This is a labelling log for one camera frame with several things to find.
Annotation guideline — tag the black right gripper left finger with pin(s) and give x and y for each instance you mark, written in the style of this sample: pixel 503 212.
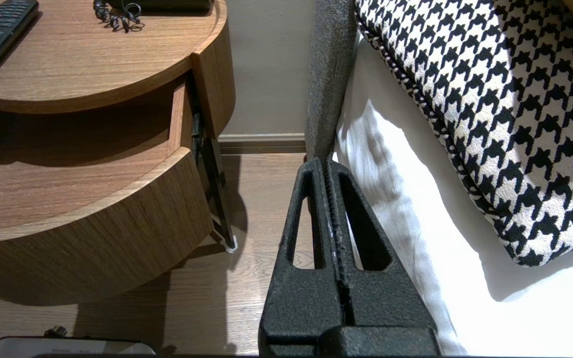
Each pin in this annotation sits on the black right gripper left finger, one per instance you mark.
pixel 301 303

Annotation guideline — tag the black metal nightstand leg frame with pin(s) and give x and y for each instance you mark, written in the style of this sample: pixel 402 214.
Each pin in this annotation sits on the black metal nightstand leg frame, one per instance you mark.
pixel 217 189

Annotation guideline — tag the round wooden bedside table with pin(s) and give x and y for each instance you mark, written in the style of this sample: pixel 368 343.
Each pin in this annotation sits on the round wooden bedside table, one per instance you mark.
pixel 92 233

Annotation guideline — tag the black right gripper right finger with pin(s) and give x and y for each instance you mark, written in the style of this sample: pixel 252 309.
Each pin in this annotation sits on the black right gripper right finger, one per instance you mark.
pixel 386 303

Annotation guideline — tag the silver robot chassis with label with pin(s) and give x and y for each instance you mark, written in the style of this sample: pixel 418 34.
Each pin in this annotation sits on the silver robot chassis with label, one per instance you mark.
pixel 57 348

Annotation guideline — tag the black white houndstooth pillow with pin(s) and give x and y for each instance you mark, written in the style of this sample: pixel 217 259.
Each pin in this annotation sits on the black white houndstooth pillow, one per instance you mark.
pixel 490 99

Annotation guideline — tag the grey fabric headboard edge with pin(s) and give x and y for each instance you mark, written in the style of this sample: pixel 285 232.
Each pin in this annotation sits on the grey fabric headboard edge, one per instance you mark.
pixel 329 74

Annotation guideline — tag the white bed sheet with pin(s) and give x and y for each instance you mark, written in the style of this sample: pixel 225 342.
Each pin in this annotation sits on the white bed sheet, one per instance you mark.
pixel 440 248

